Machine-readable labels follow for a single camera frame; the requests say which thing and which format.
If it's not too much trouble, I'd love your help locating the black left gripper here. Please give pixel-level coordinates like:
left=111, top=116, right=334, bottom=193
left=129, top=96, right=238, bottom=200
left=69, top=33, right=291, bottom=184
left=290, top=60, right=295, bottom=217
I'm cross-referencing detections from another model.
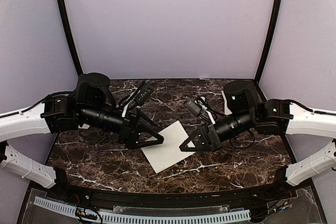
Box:
left=79, top=103, right=164, bottom=150

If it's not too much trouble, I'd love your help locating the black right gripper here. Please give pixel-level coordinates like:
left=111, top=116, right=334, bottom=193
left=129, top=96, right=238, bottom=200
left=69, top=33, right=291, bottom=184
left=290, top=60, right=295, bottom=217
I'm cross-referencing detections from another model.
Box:
left=179, top=110, right=256, bottom=152

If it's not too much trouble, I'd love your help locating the white letter sheet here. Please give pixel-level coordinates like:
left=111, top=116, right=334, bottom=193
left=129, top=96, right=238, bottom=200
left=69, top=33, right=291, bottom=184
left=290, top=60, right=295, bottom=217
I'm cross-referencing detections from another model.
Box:
left=141, top=121, right=195, bottom=174

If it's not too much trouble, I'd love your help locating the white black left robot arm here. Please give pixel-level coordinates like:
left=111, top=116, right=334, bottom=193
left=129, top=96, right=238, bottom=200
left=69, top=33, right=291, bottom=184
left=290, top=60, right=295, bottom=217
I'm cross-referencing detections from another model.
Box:
left=1, top=72, right=164, bottom=201

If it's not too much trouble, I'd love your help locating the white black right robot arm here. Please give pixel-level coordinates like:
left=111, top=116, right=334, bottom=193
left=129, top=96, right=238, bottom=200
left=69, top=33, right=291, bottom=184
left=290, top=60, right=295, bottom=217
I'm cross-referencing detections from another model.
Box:
left=180, top=80, right=335, bottom=200

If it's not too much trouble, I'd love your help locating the beige paper envelope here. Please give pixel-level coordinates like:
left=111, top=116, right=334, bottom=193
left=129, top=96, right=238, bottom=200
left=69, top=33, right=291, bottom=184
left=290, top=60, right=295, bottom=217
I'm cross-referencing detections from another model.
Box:
left=78, top=124, right=90, bottom=130

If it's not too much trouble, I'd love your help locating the white spare paper sheet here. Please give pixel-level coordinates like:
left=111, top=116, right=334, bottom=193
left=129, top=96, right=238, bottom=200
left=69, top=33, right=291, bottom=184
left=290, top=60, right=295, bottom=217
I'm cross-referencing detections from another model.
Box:
left=221, top=90, right=232, bottom=115

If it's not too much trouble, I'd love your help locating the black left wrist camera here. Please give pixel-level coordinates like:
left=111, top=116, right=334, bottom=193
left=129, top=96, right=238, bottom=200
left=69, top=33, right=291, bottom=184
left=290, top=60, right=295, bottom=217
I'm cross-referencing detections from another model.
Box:
left=134, top=83, right=153, bottom=106

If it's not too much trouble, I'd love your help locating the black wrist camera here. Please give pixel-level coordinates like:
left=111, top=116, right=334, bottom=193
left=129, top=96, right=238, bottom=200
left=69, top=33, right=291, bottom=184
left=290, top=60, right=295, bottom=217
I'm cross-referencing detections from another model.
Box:
left=184, top=97, right=202, bottom=116
left=134, top=83, right=153, bottom=106

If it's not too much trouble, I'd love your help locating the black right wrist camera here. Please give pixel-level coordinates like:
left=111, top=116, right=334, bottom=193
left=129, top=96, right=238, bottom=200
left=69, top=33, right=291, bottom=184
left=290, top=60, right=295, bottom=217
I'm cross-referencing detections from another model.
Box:
left=184, top=97, right=202, bottom=116

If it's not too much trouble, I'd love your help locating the black front table rail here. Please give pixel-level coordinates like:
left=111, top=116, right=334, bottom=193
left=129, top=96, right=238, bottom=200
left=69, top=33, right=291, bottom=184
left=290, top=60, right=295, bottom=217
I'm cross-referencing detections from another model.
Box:
left=46, top=184, right=297, bottom=209

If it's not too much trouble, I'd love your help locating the white slotted cable duct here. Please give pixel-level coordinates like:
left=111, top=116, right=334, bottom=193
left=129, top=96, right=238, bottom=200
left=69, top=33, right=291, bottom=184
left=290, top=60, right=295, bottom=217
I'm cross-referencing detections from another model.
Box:
left=33, top=197, right=251, bottom=223

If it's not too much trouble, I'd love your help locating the black left frame post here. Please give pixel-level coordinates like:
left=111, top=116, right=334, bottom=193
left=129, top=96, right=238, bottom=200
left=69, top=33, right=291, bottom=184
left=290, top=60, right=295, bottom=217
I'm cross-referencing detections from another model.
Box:
left=57, top=0, right=83, bottom=76

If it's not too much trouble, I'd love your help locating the black frame post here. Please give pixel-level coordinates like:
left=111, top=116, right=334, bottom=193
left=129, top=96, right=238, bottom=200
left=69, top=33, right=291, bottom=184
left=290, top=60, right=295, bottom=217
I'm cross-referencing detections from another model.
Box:
left=57, top=0, right=83, bottom=76
left=254, top=0, right=281, bottom=84

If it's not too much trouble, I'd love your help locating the black right frame post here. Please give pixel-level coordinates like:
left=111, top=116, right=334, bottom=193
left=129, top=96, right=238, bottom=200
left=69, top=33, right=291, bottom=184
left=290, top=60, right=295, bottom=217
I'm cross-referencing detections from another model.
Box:
left=254, top=0, right=281, bottom=84

